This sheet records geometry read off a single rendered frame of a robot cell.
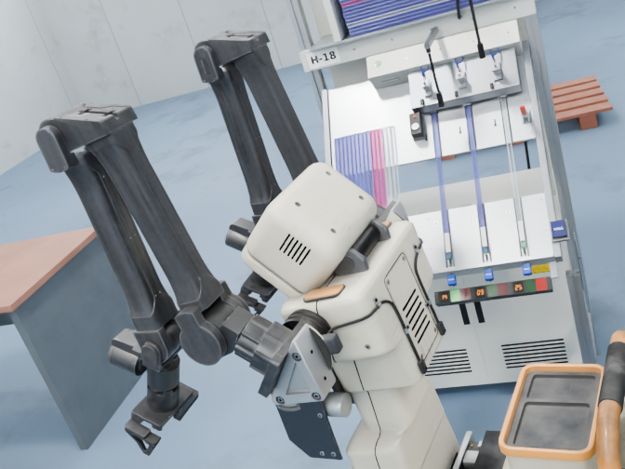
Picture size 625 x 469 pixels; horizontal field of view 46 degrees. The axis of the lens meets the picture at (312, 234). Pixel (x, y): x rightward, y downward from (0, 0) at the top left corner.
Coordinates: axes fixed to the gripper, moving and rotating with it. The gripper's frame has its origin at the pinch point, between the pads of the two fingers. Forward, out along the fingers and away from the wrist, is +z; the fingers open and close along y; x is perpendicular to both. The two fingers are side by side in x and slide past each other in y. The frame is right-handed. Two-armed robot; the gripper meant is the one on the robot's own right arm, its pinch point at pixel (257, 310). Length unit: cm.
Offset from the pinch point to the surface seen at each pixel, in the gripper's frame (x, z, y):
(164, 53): -464, 303, -834
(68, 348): -104, 127, -80
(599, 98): 92, 45, -396
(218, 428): -29, 132, -77
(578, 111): 82, 51, -376
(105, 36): -558, 303, -825
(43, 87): -607, 375, -743
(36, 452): -106, 178, -62
